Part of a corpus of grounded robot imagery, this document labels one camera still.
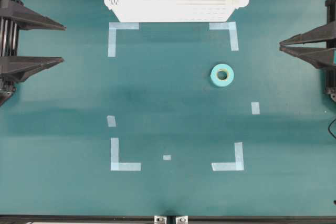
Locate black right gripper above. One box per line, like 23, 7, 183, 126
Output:
279, 0, 335, 95

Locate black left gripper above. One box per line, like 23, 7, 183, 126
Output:
1, 0, 66, 104

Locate teal tape roll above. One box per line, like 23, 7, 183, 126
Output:
210, 63, 234, 87

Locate top-left tape corner marker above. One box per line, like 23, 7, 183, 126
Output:
108, 22, 140, 58

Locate right small tape strip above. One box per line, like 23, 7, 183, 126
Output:
251, 102, 260, 115

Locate small tape strip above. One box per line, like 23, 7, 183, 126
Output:
251, 102, 260, 115
107, 115, 117, 127

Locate top-right tape corner marker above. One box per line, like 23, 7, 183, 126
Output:
209, 22, 239, 51

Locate left small tape strip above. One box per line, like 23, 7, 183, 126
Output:
107, 115, 117, 127

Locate bottom-right tape corner marker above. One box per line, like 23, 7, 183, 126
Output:
211, 142, 244, 172

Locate bottom-left tape corner marker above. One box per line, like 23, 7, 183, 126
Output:
110, 137, 141, 172

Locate small centre tape square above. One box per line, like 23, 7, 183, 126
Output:
163, 155, 172, 161

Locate black cable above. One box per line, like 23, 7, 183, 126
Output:
327, 116, 336, 138

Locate left metal table bracket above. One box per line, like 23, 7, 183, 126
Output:
154, 216, 167, 224

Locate metal table bracket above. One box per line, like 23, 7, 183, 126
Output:
175, 216, 188, 224
154, 216, 167, 224

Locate right metal table bracket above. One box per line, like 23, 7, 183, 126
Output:
175, 216, 188, 224

